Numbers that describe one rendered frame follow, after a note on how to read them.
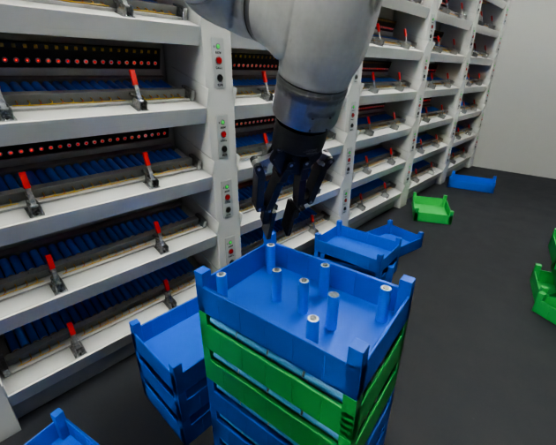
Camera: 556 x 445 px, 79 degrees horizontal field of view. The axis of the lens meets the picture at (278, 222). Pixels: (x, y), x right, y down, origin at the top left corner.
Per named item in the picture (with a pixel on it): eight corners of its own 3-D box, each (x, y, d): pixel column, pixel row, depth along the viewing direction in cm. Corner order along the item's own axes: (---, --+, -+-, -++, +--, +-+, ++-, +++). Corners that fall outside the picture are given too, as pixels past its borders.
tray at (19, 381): (220, 294, 119) (225, 267, 111) (11, 407, 79) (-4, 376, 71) (187, 260, 128) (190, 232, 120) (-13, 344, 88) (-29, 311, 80)
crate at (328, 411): (401, 353, 60) (409, 317, 57) (350, 444, 45) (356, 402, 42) (270, 293, 77) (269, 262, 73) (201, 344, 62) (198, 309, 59)
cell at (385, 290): (388, 319, 56) (394, 286, 53) (384, 325, 55) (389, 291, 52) (378, 314, 57) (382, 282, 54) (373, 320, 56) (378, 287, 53)
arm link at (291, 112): (362, 94, 41) (347, 137, 45) (329, 61, 46) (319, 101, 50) (294, 96, 37) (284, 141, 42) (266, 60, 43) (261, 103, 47)
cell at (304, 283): (310, 311, 58) (311, 278, 55) (304, 316, 57) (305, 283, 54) (301, 306, 59) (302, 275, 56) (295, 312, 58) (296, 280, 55)
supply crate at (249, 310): (409, 317, 57) (417, 277, 54) (356, 403, 42) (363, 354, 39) (269, 262, 73) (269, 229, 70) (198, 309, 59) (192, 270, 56)
